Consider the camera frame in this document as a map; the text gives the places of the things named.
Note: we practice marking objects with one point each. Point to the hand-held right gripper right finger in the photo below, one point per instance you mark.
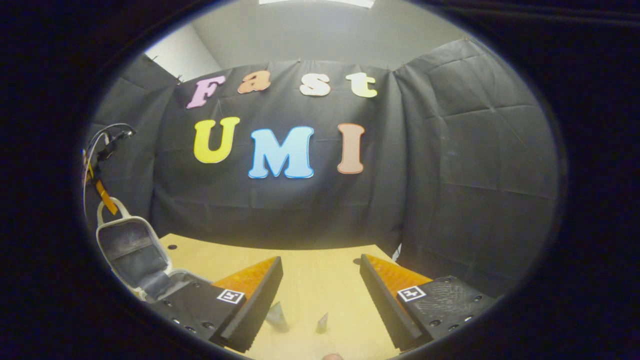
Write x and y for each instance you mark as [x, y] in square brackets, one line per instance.
[382, 305]

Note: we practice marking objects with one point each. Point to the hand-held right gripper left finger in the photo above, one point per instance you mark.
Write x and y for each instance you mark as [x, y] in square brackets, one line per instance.
[255, 305]

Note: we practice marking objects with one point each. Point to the ceiling light panel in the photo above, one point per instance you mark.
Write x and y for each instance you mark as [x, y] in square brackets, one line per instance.
[320, 2]

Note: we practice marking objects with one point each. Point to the large white cosmetic tube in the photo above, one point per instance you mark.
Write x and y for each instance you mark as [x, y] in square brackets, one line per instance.
[277, 319]

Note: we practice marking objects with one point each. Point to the small white cosmetic tube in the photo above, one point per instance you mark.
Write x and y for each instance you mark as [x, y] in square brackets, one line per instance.
[322, 325]

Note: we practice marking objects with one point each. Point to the black backdrop cloth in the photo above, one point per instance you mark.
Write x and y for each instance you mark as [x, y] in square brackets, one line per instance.
[450, 175]

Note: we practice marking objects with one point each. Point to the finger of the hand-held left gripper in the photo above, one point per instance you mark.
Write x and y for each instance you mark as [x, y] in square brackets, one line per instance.
[106, 197]

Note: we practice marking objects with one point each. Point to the white suitcase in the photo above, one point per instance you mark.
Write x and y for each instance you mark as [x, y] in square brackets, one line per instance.
[132, 250]

